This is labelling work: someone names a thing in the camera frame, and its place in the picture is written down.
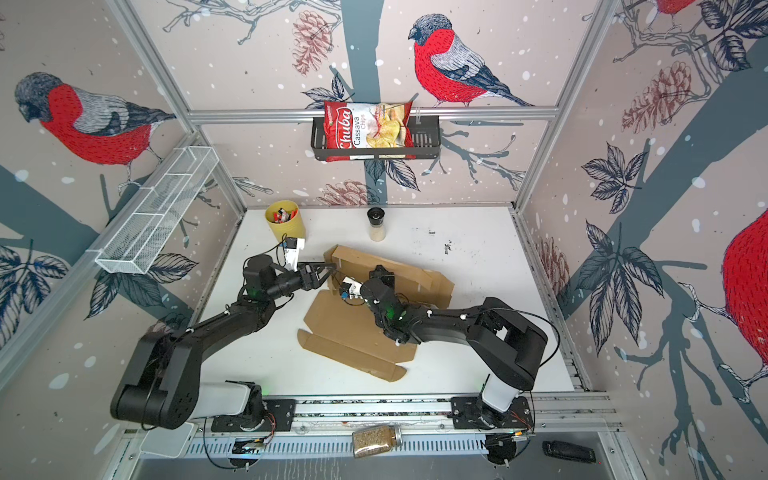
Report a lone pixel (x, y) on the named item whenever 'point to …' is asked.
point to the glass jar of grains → (375, 440)
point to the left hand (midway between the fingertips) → (328, 267)
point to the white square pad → (167, 441)
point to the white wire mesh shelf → (141, 239)
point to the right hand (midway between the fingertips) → (379, 269)
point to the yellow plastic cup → (283, 217)
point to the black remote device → (569, 450)
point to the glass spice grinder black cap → (376, 223)
